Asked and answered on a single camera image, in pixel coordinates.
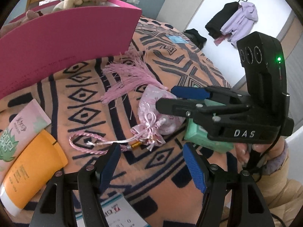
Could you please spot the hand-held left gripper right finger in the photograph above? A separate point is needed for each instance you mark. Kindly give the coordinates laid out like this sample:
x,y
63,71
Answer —
x,y
195,167

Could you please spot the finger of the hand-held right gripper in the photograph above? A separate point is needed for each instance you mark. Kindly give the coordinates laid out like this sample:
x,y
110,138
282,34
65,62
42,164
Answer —
x,y
180,107
189,92

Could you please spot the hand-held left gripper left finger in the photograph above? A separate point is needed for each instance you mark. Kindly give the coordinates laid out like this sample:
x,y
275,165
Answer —
x,y
110,167

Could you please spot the green wet wipes pack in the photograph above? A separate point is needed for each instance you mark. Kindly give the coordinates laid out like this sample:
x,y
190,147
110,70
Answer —
x,y
196,134

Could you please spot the pink tasselled sachet bag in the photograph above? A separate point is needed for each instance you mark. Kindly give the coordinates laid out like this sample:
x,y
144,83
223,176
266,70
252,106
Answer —
x,y
148,108

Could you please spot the pink storage box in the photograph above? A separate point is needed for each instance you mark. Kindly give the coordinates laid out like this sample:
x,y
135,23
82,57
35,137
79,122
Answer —
x,y
71,35

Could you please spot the person's right forearm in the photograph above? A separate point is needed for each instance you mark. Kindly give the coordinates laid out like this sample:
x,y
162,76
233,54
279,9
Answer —
x,y
279,189

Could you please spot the person's right hand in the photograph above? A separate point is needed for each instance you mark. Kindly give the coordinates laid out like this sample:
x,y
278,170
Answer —
x,y
241,153

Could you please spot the white blue medicine box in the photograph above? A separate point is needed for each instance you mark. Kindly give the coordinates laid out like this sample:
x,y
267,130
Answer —
x,y
123,212

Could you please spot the blue face mask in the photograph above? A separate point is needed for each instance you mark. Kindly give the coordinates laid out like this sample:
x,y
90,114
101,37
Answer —
x,y
177,39

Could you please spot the black clothes pile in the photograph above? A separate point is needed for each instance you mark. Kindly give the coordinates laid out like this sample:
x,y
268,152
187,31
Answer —
x,y
196,37

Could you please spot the pink garment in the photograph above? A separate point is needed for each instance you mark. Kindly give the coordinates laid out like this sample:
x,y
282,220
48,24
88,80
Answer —
x,y
220,41

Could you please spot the purple hoodie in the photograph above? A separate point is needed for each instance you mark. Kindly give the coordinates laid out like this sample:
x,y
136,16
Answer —
x,y
243,19

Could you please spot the black jacket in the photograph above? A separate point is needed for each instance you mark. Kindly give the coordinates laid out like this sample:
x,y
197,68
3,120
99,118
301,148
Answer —
x,y
220,23

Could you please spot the orange cream tube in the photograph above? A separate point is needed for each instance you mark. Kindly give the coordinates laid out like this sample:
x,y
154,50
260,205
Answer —
x,y
33,167

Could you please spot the pink cream tube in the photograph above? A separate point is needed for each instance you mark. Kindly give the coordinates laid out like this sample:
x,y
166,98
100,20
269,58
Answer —
x,y
23,127

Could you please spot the pink plush bunny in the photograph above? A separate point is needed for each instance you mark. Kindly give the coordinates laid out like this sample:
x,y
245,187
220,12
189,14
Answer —
x,y
30,15

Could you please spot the white wall socket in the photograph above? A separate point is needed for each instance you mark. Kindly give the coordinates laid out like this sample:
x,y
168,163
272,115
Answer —
x,y
132,1

